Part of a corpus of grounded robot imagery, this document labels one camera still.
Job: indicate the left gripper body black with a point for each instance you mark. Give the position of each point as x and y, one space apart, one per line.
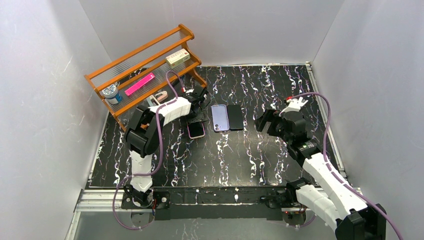
201 99

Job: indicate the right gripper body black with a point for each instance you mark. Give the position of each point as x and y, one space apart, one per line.
269 122

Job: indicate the phone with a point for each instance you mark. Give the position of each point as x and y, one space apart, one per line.
196 130

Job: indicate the lavender phone case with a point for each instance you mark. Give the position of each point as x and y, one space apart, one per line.
220 118

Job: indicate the black smartphone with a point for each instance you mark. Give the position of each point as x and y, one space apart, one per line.
235 117

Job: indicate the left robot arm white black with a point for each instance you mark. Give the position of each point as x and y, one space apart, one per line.
144 133

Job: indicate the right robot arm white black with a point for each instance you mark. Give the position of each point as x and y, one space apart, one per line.
343 210

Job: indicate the pink white stapler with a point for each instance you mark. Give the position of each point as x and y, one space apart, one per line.
161 96

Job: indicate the white cardboard box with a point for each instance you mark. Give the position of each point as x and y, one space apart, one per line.
177 58

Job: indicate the teal white stapler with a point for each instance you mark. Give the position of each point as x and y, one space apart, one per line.
152 101

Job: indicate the pink flat box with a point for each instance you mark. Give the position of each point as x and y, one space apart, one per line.
142 82

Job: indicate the orange wooden shelf rack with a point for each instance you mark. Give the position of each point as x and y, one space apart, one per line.
135 65

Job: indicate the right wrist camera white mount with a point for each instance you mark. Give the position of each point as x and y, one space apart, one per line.
293 105

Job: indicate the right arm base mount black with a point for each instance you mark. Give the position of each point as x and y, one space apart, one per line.
287 197

